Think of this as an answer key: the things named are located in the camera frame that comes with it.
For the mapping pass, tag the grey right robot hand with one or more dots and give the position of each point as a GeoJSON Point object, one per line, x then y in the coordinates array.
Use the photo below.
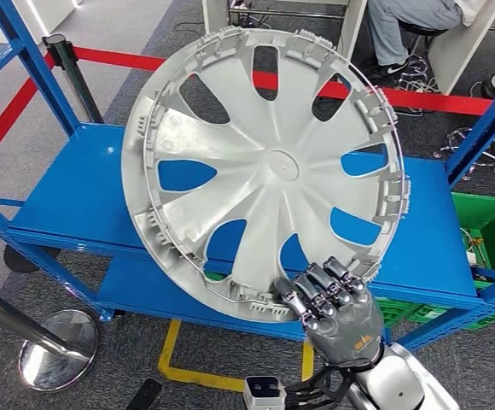
{"type": "Point", "coordinates": [341, 328]}

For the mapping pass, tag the silver plastic wheel cover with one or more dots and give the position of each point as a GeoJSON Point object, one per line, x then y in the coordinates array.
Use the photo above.
{"type": "Point", "coordinates": [268, 170]}

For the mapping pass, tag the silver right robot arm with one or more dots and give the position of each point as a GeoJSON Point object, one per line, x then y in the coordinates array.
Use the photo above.
{"type": "Point", "coordinates": [392, 385]}

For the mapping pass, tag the blue metal shelf rack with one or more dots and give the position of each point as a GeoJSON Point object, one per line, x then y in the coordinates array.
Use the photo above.
{"type": "Point", "coordinates": [81, 187]}

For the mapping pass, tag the yellow floor tape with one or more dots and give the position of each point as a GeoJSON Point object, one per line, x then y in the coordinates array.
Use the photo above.
{"type": "Point", "coordinates": [166, 362]}

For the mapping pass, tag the chrome base stool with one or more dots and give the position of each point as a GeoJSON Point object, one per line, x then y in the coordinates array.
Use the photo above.
{"type": "Point", "coordinates": [469, 153]}

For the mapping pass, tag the black robot foot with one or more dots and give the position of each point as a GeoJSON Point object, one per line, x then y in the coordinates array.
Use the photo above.
{"type": "Point", "coordinates": [145, 395]}

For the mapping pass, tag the person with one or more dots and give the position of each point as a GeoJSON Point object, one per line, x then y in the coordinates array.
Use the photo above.
{"type": "Point", "coordinates": [392, 28]}

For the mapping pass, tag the black stool seat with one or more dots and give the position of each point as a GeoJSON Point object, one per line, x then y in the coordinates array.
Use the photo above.
{"type": "Point", "coordinates": [418, 28]}

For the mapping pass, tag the long red barrier belt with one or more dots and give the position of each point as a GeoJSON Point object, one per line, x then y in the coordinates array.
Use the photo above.
{"type": "Point", "coordinates": [124, 59]}

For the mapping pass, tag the white plinth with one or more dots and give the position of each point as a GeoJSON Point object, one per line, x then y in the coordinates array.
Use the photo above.
{"type": "Point", "coordinates": [0, 17]}

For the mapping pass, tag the black camera bracket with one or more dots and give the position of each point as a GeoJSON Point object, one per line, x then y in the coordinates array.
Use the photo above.
{"type": "Point", "coordinates": [315, 390]}

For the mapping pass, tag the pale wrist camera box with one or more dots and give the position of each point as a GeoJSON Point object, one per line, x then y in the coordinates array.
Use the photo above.
{"type": "Point", "coordinates": [264, 393]}

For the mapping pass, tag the chrome base stanchion post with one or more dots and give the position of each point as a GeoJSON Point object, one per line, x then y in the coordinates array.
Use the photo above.
{"type": "Point", "coordinates": [60, 351]}

